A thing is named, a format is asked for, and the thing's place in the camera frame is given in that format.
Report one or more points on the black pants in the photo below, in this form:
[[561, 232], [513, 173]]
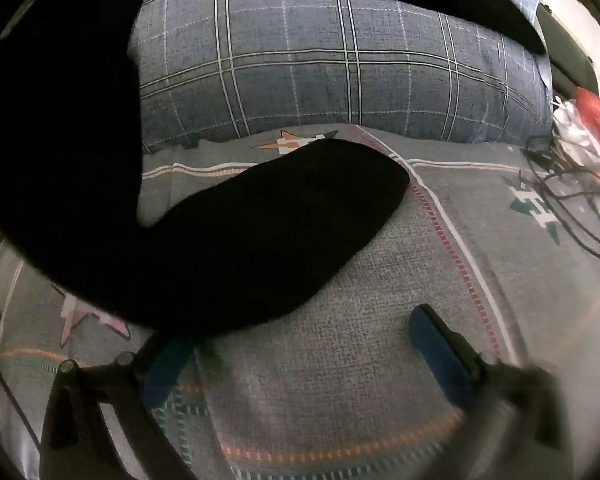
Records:
[[255, 240]]

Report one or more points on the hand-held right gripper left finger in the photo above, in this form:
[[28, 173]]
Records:
[[165, 370]]

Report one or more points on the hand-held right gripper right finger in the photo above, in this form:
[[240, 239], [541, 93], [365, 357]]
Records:
[[440, 355]]

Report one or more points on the grey patterned bed sheet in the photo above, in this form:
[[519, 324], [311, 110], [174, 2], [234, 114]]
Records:
[[380, 285]]

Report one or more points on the white plastic bag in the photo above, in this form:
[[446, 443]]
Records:
[[575, 135]]

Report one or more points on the blue-grey plaid pillow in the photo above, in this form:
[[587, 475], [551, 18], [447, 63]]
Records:
[[330, 75]]

